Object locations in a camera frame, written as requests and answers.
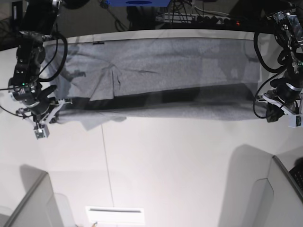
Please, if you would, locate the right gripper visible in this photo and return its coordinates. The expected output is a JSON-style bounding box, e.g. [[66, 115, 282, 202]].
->
[[9, 82, 72, 115]]

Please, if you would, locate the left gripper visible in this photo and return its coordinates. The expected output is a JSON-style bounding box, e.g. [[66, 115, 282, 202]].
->
[[264, 76, 303, 122]]

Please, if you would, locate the grey T-shirt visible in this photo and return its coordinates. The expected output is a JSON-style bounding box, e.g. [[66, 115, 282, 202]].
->
[[53, 38, 260, 130]]

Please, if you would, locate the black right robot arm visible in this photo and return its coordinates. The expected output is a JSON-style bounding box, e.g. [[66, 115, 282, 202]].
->
[[8, 0, 68, 116]]

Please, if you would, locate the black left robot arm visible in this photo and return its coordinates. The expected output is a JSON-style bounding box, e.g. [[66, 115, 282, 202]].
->
[[262, 0, 303, 127]]

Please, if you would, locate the black keyboard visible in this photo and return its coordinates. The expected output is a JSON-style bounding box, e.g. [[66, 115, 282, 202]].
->
[[289, 165, 303, 190]]

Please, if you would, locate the right grey partition panel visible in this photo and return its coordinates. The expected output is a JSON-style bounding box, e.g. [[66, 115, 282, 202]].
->
[[250, 156, 303, 227]]

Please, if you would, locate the grey partition panel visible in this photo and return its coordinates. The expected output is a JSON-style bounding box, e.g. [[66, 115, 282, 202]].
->
[[250, 156, 303, 227], [3, 171, 76, 227]]

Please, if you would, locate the left grey partition panel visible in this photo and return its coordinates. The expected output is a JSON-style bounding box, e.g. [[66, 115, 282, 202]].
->
[[3, 171, 76, 227]]

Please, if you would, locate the blue box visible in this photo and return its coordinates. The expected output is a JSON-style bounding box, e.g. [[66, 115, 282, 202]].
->
[[105, 0, 170, 7]]

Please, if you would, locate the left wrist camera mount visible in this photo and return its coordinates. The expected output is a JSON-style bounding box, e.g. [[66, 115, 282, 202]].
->
[[257, 93, 303, 128]]

